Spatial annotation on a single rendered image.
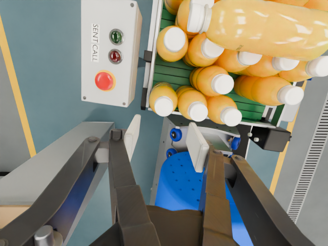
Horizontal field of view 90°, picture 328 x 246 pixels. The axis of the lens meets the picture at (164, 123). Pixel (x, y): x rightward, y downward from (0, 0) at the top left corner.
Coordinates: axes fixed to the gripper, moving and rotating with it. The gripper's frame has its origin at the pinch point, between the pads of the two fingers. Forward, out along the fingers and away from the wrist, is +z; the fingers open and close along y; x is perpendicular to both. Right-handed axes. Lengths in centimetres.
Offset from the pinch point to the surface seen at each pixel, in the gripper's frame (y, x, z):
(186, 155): 10.4, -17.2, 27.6
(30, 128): -114, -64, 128
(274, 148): 37.0, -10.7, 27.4
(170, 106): 1.6, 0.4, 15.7
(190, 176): 9.6, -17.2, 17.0
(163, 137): 3.4, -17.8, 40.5
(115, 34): -10.5, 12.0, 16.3
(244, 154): 85, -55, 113
